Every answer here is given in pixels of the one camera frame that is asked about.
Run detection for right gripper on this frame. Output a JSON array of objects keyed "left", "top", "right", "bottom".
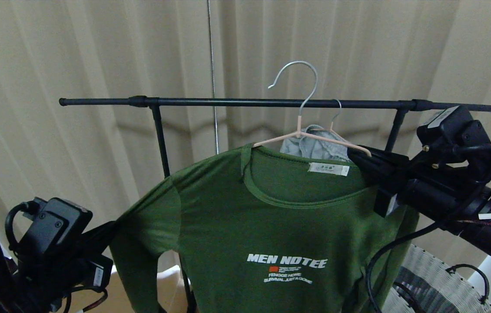
[{"left": 374, "top": 172, "right": 487, "bottom": 220}]

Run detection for green long-sleeved shirt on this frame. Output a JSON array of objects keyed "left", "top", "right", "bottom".
[{"left": 110, "top": 145, "right": 420, "bottom": 313}]

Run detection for white laundry basket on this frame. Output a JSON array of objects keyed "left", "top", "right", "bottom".
[{"left": 382, "top": 243, "right": 491, "bottom": 313}]

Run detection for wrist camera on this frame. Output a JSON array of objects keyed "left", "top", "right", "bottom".
[
  {"left": 416, "top": 106, "right": 491, "bottom": 169},
  {"left": 19, "top": 197, "right": 93, "bottom": 258}
]

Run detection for beige curtain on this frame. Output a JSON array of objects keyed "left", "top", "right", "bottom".
[{"left": 0, "top": 0, "right": 491, "bottom": 283}]

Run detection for pink clothes hanger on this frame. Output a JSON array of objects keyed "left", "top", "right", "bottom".
[
  {"left": 253, "top": 61, "right": 372, "bottom": 158},
  {"left": 310, "top": 99, "right": 351, "bottom": 142}
]

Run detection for black cable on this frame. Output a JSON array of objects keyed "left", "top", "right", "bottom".
[
  {"left": 5, "top": 201, "right": 41, "bottom": 253},
  {"left": 365, "top": 143, "right": 491, "bottom": 313}
]

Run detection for black clothes rack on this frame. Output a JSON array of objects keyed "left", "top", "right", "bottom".
[{"left": 59, "top": 96, "right": 491, "bottom": 313}]

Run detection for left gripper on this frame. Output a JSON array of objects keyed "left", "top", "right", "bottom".
[{"left": 65, "top": 235, "right": 114, "bottom": 301}]

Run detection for pale grey shorts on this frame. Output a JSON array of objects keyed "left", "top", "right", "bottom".
[{"left": 280, "top": 125, "right": 353, "bottom": 163}]

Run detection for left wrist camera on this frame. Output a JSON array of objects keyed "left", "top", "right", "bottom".
[{"left": 19, "top": 197, "right": 93, "bottom": 258}]

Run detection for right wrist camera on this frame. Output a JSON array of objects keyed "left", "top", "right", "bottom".
[{"left": 416, "top": 106, "right": 491, "bottom": 169}]

